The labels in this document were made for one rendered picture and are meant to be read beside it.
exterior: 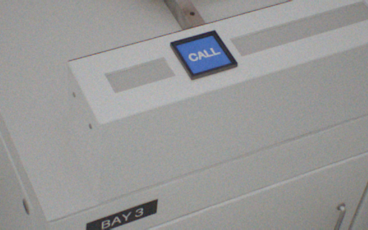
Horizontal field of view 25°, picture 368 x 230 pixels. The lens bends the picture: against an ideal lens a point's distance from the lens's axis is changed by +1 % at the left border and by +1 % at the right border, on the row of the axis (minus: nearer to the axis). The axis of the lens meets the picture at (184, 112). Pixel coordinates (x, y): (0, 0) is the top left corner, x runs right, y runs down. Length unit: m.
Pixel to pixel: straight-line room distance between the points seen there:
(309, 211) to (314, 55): 0.34
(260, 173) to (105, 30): 0.28
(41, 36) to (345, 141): 0.42
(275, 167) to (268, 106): 0.14
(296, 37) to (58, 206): 0.33
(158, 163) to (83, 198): 0.09
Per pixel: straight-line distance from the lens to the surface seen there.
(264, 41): 0.95
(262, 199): 1.12
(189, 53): 0.91
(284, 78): 0.94
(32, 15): 1.16
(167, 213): 1.04
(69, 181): 0.98
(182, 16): 1.14
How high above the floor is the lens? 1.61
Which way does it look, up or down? 49 degrees down
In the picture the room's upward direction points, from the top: 7 degrees clockwise
